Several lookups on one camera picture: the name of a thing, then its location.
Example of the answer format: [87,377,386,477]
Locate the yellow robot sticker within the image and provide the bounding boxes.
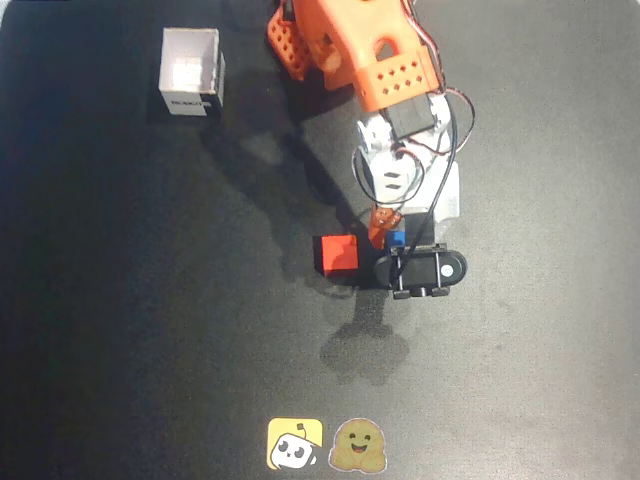
[266,417,324,471]

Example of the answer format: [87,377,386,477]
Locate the red cube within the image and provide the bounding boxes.
[313,233,360,278]

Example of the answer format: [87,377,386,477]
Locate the hugging face emoji sticker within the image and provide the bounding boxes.
[327,417,389,473]

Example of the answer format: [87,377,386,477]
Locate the white servo cable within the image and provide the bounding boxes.
[409,0,477,157]

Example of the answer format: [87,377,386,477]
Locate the white open cardboard box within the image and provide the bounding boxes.
[158,27,227,118]

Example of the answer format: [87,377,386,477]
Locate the black table mat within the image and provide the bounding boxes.
[0,0,640,480]

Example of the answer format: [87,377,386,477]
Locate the black webcam on gripper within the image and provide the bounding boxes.
[373,242,469,300]

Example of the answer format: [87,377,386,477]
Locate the black camera cable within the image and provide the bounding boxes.
[397,0,461,287]

